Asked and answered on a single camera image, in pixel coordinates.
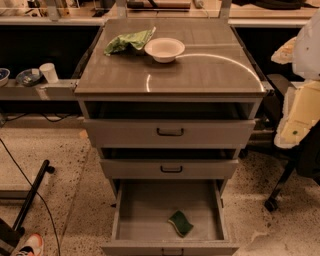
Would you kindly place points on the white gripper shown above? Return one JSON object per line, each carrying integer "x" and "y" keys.
{"x": 308, "y": 50}

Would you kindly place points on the green yellow sponge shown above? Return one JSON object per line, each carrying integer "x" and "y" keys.
{"x": 180, "y": 223}

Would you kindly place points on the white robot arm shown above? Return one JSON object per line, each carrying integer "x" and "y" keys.
{"x": 303, "y": 51}

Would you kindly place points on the grey drawer cabinet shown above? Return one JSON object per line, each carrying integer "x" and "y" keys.
{"x": 212, "y": 68}

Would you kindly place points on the top grey drawer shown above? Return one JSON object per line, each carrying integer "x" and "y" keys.
{"x": 167, "y": 125}

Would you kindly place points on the grey drawer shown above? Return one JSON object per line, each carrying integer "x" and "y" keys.
{"x": 141, "y": 226}
{"x": 125, "y": 163}
{"x": 167, "y": 125}

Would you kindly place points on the middle grey drawer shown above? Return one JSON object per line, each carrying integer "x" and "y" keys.
{"x": 125, "y": 163}

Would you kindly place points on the bottom grey drawer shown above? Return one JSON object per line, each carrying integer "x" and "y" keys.
{"x": 141, "y": 226}

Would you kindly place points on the black office chair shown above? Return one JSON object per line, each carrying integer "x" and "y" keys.
{"x": 304, "y": 159}

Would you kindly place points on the white bowl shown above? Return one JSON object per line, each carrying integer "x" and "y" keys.
{"x": 164, "y": 50}

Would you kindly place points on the green crumpled bag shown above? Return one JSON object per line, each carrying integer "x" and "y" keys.
{"x": 137, "y": 40}

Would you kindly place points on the grey side shelf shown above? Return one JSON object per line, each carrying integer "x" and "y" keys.
{"x": 61, "y": 91}

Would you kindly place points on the white paper cup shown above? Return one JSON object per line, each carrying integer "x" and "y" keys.
{"x": 49, "y": 72}

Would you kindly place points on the blue patterned bowl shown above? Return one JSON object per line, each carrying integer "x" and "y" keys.
{"x": 29, "y": 77}

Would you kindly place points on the white orange sneaker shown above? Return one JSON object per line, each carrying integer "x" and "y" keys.
{"x": 34, "y": 246}

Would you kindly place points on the black metal stand leg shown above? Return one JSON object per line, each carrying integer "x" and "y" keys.
{"x": 11, "y": 235}

